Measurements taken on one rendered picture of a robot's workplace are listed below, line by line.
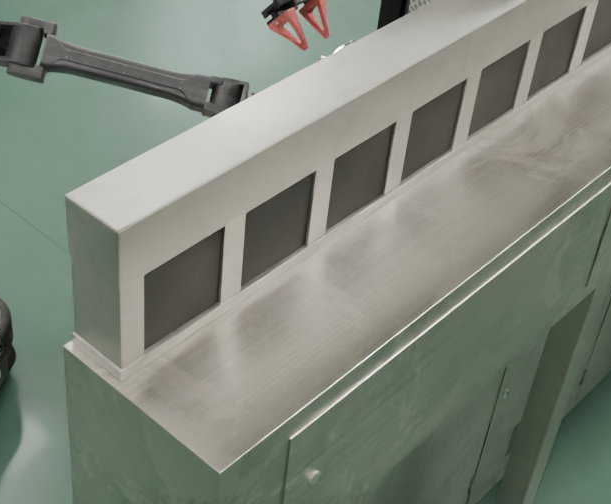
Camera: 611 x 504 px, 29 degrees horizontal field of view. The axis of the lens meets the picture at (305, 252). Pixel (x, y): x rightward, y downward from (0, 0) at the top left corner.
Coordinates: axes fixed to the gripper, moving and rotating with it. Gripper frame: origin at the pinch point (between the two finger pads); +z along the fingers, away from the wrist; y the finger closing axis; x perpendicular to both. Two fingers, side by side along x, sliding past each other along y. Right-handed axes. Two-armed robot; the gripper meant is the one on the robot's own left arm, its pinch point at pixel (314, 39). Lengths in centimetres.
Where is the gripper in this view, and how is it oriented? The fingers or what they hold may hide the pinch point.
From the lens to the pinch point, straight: 218.5
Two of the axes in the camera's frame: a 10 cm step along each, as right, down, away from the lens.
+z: 5.3, 8.4, 0.6
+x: 5.2, -2.6, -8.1
